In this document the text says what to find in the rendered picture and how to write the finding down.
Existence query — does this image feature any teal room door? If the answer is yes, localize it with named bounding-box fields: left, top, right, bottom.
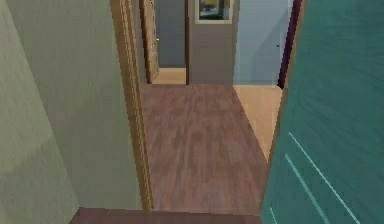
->
left=259, top=0, right=384, bottom=224

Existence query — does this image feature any framed picture pale frame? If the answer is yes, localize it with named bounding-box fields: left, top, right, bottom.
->
left=194, top=0, right=233, bottom=25

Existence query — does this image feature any brown wooden room door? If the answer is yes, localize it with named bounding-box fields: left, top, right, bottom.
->
left=139, top=0, right=160, bottom=85

